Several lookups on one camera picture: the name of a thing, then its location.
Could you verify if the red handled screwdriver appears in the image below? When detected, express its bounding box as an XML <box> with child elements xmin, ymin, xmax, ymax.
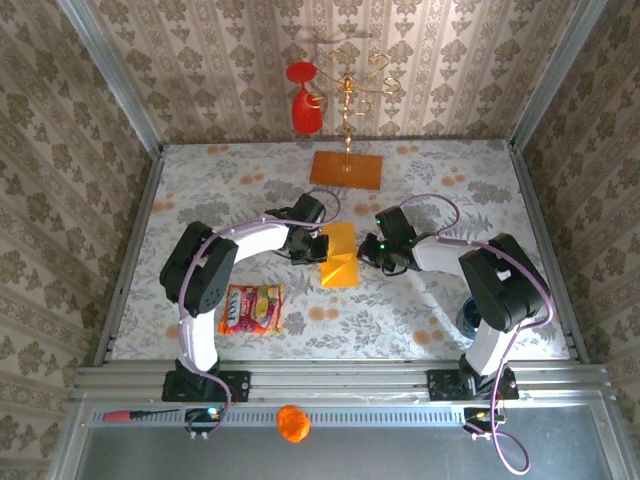
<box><xmin>103</xmin><ymin>408</ymin><xmax>181</xmax><ymax>424</ymax></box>

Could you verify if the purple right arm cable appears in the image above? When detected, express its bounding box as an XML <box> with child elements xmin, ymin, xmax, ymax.
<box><xmin>398</xmin><ymin>193</ymin><xmax>555</xmax><ymax>474</ymax></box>

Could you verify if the red wine glass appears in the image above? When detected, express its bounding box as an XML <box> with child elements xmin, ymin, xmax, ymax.
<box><xmin>285</xmin><ymin>61</ymin><xmax>323</xmax><ymax>135</ymax></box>

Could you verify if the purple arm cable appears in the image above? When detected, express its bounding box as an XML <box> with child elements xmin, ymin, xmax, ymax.
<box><xmin>398</xmin><ymin>193</ymin><xmax>555</xmax><ymax>474</ymax></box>
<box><xmin>174</xmin><ymin>187</ymin><xmax>341</xmax><ymax>444</ymax></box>

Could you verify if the blue cup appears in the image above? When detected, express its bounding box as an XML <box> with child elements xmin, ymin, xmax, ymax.
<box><xmin>459</xmin><ymin>297</ymin><xmax>482</xmax><ymax>342</ymax></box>

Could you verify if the floral tablecloth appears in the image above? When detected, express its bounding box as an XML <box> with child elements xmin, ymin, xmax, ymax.
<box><xmin>110</xmin><ymin>139</ymin><xmax>572</xmax><ymax>362</ymax></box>

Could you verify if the orange mesh ball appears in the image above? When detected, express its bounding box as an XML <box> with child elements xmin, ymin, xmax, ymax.
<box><xmin>276</xmin><ymin>404</ymin><xmax>311</xmax><ymax>445</ymax></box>

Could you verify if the black controller board with LED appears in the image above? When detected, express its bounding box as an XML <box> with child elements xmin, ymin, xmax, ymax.
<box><xmin>463</xmin><ymin>405</ymin><xmax>507</xmax><ymax>427</ymax></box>
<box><xmin>184</xmin><ymin>406</ymin><xmax>224</xmax><ymax>434</ymax></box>

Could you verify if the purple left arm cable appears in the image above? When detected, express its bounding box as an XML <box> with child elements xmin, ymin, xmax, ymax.
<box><xmin>174</xmin><ymin>187</ymin><xmax>341</xmax><ymax>444</ymax></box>

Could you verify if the gold glass rack wooden base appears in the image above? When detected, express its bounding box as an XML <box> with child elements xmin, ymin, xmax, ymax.
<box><xmin>308</xmin><ymin>48</ymin><xmax>404</xmax><ymax>192</ymax></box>

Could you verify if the orange candy bag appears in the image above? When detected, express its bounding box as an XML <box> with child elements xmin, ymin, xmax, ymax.
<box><xmin>217</xmin><ymin>283</ymin><xmax>286</xmax><ymax>337</ymax></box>

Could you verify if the aluminium frame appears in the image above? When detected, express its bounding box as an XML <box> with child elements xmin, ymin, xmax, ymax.
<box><xmin>47</xmin><ymin>0</ymin><xmax>624</xmax><ymax>480</ymax></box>

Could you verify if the grey slotted cable duct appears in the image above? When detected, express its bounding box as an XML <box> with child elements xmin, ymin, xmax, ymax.
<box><xmin>79</xmin><ymin>404</ymin><xmax>467</xmax><ymax>427</ymax></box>

